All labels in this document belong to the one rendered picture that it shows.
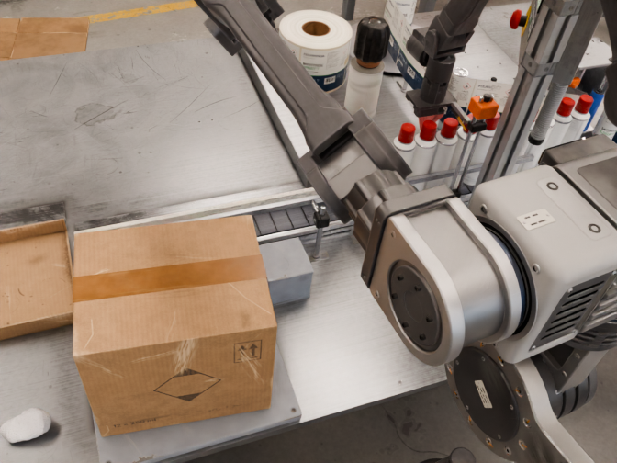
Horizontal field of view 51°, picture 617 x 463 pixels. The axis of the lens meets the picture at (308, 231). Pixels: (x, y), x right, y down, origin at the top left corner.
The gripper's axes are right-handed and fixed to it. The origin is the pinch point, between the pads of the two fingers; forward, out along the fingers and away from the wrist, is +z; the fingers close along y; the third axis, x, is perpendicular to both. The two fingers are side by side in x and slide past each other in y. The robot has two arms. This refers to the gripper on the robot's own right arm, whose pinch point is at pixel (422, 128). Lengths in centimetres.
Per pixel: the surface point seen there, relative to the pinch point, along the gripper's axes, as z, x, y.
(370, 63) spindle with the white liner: -6.4, -18.7, 6.5
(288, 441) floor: 102, 22, 34
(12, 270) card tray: 19, 2, 95
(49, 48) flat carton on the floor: 102, -218, 84
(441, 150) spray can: -0.4, 8.6, -0.3
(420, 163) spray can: 2.4, 8.6, 4.5
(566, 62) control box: -31.6, 23.4, -9.5
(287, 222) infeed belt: 13.9, 8.4, 35.4
